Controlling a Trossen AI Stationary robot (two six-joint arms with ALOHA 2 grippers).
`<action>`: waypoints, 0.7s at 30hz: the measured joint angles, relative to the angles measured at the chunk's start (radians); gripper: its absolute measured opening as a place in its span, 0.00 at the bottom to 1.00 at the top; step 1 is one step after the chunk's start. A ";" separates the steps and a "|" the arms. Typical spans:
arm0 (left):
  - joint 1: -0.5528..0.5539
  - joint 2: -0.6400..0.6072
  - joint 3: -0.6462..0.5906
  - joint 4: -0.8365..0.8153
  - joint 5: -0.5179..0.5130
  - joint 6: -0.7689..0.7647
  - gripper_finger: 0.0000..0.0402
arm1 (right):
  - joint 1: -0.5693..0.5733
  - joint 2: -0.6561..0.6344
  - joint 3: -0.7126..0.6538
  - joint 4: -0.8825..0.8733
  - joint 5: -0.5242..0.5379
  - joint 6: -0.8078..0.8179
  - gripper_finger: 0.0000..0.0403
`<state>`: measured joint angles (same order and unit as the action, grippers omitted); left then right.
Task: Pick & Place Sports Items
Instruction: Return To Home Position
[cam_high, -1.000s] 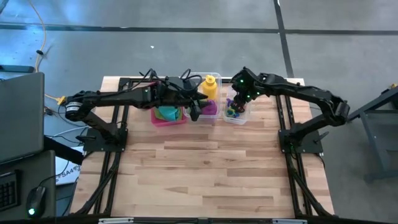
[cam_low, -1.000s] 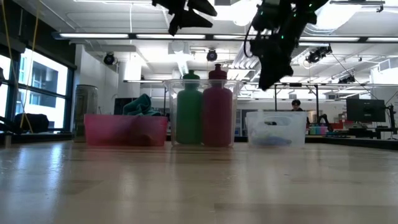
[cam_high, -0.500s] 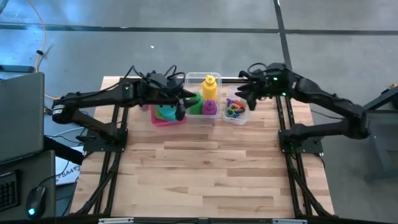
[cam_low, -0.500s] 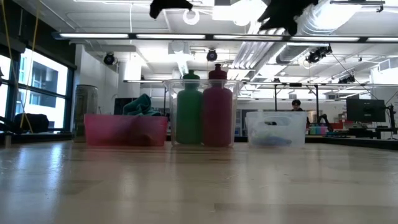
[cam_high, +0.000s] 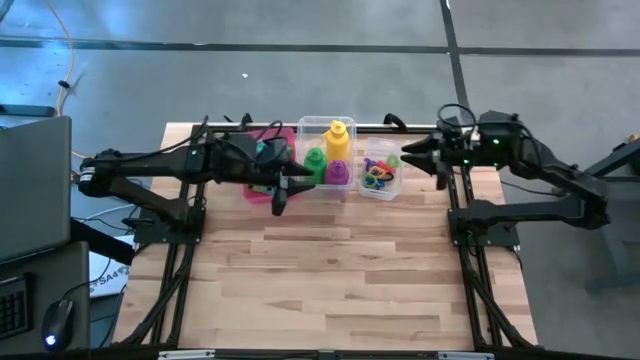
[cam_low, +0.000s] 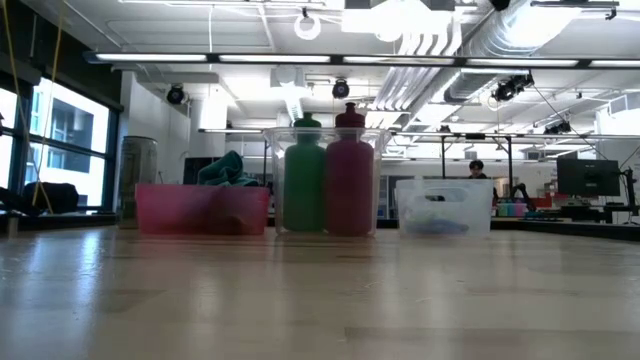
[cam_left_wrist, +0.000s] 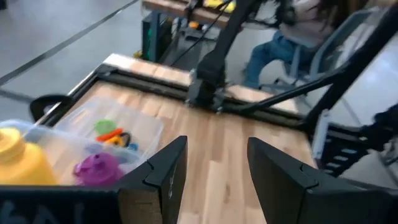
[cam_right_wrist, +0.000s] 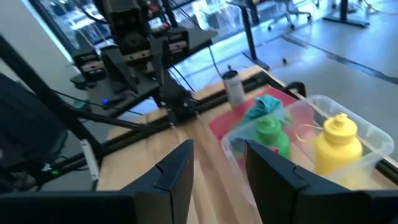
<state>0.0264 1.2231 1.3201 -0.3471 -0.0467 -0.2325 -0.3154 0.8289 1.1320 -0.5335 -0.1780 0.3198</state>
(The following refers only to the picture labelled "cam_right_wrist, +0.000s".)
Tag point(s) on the black computer mouse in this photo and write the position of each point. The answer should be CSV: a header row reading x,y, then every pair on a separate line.
x,y
107,101

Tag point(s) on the silver aluminium bracket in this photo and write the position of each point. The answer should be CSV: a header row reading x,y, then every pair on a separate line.
x,y
90,161

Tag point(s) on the black bulky equipment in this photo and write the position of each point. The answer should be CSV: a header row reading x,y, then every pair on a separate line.
x,y
28,130

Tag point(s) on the yellow sports bottle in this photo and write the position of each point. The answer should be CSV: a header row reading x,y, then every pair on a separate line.
x,y
337,149

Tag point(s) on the grey metal can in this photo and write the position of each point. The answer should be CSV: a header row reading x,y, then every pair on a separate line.
x,y
234,91

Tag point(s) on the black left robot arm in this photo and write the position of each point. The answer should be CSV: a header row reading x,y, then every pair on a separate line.
x,y
124,18

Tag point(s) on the green sports bottle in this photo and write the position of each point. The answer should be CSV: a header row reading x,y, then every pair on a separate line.
x,y
273,137

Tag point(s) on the black table clamp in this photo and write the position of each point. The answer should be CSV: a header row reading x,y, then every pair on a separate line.
x,y
297,88

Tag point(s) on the black aluminium rig frame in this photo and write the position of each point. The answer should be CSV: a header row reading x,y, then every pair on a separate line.
x,y
136,137

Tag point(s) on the large clear plastic bin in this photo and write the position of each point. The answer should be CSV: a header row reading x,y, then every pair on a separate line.
x,y
373,140

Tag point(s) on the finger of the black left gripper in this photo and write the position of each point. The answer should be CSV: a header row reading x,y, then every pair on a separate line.
x,y
161,62
119,70

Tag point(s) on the black desk leg post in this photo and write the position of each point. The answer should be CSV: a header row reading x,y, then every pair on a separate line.
x,y
343,9
250,37

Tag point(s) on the large dark-framed window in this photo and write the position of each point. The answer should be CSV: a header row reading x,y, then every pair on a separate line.
x,y
68,18

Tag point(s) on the pink plastic bin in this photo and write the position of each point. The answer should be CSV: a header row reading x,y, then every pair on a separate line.
x,y
227,121

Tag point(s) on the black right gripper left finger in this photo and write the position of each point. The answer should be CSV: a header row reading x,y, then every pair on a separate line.
x,y
168,193

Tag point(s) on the teal microfibre cloth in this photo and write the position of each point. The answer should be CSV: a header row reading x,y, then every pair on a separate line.
x,y
264,107

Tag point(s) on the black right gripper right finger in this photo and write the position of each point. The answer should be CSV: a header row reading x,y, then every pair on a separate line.
x,y
280,193

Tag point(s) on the office chair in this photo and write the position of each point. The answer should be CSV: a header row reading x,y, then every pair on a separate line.
x,y
289,12

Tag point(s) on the dark grey desk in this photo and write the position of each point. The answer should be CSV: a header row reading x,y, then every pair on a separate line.
x,y
102,90

